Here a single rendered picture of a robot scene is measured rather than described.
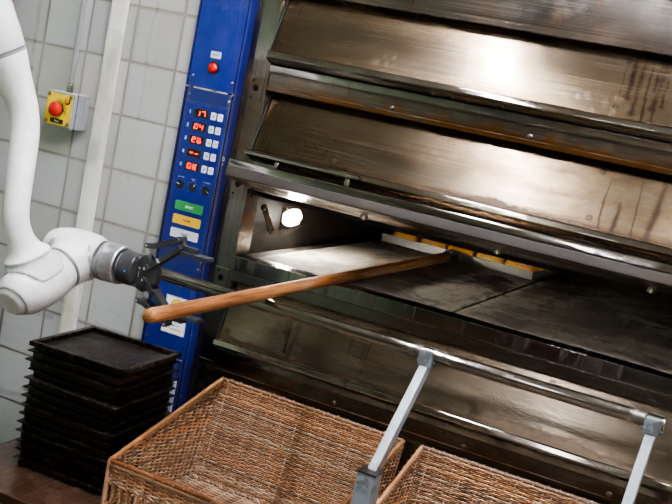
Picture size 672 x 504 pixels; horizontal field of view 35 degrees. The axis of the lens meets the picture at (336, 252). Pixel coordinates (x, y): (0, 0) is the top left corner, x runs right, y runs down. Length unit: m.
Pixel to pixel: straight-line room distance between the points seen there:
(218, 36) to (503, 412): 1.22
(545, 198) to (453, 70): 0.38
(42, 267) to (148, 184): 0.77
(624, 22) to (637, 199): 0.41
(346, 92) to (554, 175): 0.57
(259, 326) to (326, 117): 0.59
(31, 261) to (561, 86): 1.26
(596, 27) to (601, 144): 0.27
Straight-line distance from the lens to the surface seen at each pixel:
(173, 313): 2.08
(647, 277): 2.40
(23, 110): 2.38
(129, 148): 3.07
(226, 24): 2.89
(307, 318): 2.39
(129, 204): 3.07
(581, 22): 2.60
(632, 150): 2.55
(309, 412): 2.81
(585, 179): 2.58
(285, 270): 2.83
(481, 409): 2.67
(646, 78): 2.56
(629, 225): 2.53
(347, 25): 2.79
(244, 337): 2.89
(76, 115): 3.12
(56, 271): 2.36
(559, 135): 2.58
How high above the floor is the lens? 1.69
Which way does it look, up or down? 9 degrees down
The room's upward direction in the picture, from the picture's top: 11 degrees clockwise
